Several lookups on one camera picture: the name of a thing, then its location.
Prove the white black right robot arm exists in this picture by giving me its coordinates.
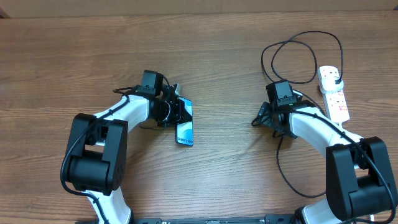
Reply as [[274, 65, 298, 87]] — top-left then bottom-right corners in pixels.
[[252, 81, 397, 223]]

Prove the white USB charger adapter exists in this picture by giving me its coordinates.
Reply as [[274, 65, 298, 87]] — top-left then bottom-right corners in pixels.
[[319, 77, 344, 94]]

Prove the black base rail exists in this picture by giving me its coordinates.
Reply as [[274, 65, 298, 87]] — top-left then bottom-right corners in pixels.
[[128, 214, 294, 224]]

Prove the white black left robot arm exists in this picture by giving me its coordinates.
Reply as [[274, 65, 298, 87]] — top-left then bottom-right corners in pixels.
[[60, 70, 194, 223]]

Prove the black USB charging cable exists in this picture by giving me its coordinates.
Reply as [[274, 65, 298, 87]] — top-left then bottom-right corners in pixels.
[[250, 30, 345, 199]]

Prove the Samsung Galaxy smartphone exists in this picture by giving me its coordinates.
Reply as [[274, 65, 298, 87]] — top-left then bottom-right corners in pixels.
[[175, 97, 193, 146]]

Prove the white power strip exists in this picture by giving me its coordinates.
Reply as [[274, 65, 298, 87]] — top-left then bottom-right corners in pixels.
[[317, 65, 351, 126]]

